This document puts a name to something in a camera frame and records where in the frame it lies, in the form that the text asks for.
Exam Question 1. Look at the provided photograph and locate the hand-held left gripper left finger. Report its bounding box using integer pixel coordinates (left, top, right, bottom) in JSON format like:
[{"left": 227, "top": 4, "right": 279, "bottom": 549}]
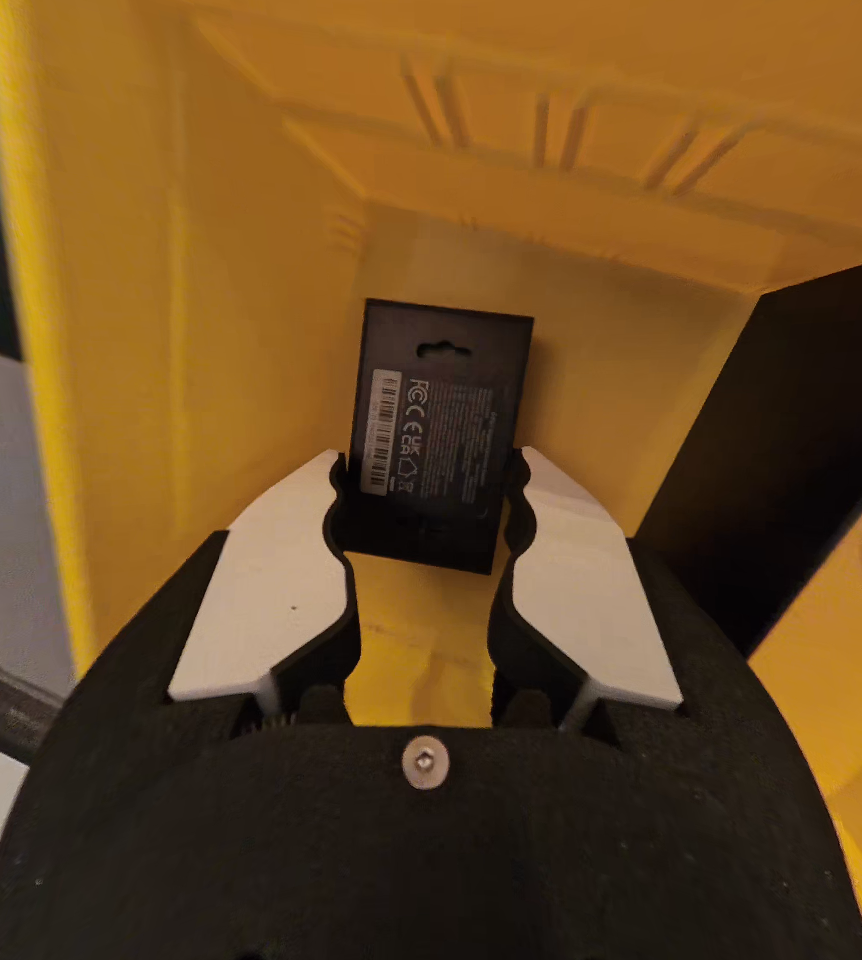
[{"left": 167, "top": 448, "right": 362, "bottom": 726}]

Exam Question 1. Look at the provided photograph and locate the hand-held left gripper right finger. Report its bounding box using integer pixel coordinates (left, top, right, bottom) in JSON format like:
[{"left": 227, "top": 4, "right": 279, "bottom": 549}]
[{"left": 488, "top": 446, "right": 684, "bottom": 730}]

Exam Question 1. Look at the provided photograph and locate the black ethernet switch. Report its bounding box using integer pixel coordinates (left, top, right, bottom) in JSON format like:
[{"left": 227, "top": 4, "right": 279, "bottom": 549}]
[{"left": 341, "top": 298, "right": 535, "bottom": 575}]

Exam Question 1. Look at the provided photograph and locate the yellow bin with divider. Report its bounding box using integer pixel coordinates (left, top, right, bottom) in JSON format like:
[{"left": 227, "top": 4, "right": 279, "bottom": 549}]
[{"left": 0, "top": 0, "right": 862, "bottom": 960}]

